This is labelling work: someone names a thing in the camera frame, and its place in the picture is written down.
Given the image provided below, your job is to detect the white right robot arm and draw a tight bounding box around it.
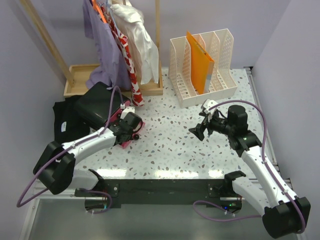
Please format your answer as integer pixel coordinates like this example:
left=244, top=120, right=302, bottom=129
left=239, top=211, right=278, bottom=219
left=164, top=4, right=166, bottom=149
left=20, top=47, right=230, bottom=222
left=189, top=99, right=311, bottom=239

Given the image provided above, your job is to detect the aluminium frame rail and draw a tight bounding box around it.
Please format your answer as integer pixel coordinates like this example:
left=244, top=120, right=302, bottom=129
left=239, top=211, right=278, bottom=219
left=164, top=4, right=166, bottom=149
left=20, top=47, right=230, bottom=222
left=243, top=65, right=308, bottom=240

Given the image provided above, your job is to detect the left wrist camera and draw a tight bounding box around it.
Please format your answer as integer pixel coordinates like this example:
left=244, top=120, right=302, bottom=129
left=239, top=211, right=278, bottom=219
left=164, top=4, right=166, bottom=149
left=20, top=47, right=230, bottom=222
left=120, top=106, right=135, bottom=119

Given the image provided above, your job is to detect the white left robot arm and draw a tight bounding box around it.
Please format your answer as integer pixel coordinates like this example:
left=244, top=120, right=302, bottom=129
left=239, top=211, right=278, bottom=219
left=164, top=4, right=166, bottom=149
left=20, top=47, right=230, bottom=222
left=33, top=112, right=144, bottom=196

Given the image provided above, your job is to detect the pink bottom drawer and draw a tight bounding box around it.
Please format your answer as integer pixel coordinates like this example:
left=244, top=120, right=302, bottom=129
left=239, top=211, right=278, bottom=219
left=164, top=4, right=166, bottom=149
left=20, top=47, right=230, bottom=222
left=109, top=109, right=146, bottom=149

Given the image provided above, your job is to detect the cream plastic file organizer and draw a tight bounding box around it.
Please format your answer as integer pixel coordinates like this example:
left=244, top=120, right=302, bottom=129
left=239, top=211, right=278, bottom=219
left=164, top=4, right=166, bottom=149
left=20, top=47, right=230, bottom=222
left=168, top=28, right=238, bottom=108

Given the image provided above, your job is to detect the wooden clothes rack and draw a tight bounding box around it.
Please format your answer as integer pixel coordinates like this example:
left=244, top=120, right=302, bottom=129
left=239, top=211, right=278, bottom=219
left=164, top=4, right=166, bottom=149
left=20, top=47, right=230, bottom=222
left=19, top=0, right=164, bottom=99

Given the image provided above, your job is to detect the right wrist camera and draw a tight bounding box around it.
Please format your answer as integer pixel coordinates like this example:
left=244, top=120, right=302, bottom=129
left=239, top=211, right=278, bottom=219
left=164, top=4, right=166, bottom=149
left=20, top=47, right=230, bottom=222
left=201, top=99, right=218, bottom=115

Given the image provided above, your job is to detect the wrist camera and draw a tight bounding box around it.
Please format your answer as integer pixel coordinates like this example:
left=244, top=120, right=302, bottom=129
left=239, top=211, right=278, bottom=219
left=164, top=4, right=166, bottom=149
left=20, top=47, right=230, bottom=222
left=201, top=99, right=218, bottom=115
left=120, top=106, right=135, bottom=119

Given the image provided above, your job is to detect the red poppy print garment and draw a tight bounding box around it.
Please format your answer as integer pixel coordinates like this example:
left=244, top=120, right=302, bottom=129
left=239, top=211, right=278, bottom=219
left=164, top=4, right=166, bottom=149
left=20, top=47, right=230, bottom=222
left=100, top=4, right=145, bottom=107

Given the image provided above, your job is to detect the orange clip folder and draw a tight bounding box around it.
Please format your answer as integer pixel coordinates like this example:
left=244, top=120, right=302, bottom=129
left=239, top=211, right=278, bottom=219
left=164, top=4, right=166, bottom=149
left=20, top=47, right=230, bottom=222
left=186, top=31, right=215, bottom=95

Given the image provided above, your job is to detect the black cloth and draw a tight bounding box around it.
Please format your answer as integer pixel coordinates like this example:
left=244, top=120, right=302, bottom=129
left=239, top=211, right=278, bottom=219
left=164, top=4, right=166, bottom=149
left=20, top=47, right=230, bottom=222
left=52, top=95, right=90, bottom=144

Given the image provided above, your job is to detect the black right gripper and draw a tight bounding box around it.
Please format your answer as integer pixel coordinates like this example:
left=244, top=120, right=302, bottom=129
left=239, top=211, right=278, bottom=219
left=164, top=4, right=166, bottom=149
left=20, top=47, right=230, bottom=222
left=188, top=110, right=234, bottom=141

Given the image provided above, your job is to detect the purple hanging shirt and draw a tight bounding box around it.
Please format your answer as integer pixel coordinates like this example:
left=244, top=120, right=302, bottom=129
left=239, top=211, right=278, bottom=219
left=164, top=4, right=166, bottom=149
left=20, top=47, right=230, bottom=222
left=82, top=0, right=131, bottom=90

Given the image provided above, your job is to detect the orange clothes hanger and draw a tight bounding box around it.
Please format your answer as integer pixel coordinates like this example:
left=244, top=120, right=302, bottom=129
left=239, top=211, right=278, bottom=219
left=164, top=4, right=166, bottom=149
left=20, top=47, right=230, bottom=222
left=92, top=0, right=109, bottom=24

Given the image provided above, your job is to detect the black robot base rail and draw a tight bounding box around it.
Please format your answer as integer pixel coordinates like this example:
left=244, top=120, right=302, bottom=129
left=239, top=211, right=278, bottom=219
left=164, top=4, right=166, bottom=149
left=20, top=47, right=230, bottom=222
left=73, top=177, right=243, bottom=213

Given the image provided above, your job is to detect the white hanging garment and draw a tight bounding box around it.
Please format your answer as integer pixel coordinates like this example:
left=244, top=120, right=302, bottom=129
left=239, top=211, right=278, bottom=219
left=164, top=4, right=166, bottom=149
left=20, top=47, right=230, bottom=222
left=110, top=3, right=159, bottom=85

